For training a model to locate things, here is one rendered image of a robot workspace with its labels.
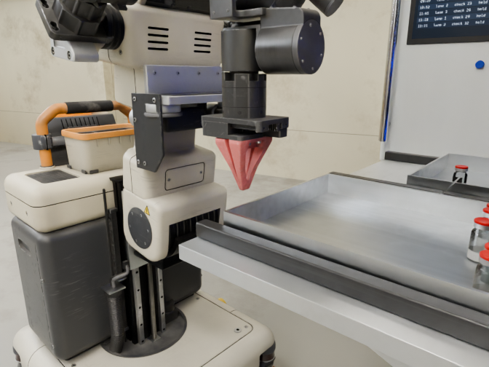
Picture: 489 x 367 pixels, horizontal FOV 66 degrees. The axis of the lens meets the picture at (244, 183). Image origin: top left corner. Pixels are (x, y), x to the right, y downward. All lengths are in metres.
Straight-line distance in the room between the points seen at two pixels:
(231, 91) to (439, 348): 0.34
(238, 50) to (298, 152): 3.66
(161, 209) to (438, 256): 0.59
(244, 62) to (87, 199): 0.74
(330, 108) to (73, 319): 3.24
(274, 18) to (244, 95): 0.09
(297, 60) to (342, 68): 3.50
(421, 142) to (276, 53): 0.94
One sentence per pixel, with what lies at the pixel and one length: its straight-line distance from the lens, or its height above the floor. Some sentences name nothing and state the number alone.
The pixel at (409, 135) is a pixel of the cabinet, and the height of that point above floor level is 0.90.
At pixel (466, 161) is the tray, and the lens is 0.95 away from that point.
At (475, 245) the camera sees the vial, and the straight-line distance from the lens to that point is 0.49.
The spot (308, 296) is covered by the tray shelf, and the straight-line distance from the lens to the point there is 0.38.
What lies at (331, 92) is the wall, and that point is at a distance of 3.95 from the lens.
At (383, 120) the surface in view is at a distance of 1.27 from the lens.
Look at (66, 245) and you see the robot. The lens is 1.13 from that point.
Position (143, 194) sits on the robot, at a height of 0.81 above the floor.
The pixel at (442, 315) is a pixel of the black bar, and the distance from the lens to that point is 0.35.
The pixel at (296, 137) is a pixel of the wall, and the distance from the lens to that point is 4.10.
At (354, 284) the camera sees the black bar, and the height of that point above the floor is 0.89.
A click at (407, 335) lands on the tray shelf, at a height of 0.88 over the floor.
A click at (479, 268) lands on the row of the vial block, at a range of 0.40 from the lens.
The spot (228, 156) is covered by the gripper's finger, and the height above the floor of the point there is 0.98.
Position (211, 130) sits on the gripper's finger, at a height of 1.01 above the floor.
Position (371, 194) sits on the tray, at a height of 0.89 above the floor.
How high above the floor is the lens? 1.08
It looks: 16 degrees down
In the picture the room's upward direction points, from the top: straight up
